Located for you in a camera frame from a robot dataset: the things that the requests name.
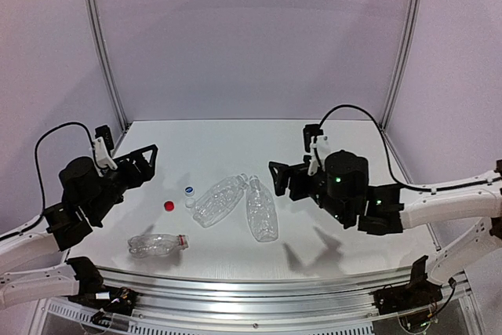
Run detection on red bottle cap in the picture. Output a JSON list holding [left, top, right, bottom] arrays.
[[164, 201, 175, 212]]

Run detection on white blue bottle cap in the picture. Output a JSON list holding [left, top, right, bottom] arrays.
[[184, 186, 195, 197]]

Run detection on clear bottle with red ring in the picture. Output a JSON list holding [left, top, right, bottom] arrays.
[[127, 234, 189, 258]]

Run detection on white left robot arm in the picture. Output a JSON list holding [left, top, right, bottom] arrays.
[[1, 144, 158, 309]]

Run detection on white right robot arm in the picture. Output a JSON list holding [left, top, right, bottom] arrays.
[[268, 150, 501, 286]]

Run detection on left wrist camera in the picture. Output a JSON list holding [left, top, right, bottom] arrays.
[[93, 125, 118, 173]]

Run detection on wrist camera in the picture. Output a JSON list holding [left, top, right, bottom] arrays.
[[93, 125, 118, 173], [303, 124, 331, 177]]

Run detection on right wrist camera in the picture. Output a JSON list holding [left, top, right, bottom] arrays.
[[303, 124, 331, 177]]

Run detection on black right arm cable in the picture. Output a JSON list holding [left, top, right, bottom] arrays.
[[319, 104, 499, 193]]

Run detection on aluminium front table rail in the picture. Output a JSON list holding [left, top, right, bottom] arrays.
[[64, 264, 471, 335]]

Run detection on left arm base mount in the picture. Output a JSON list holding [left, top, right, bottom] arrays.
[[66, 257, 138, 326]]

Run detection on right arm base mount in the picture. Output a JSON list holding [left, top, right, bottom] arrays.
[[373, 256, 457, 334]]

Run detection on left aluminium frame post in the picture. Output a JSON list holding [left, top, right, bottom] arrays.
[[85, 0, 130, 133]]

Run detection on aluminium frame post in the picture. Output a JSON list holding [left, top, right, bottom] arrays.
[[85, 0, 130, 133], [380, 0, 420, 131]]

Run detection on right aluminium frame post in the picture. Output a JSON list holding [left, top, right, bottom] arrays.
[[380, 0, 420, 131]]

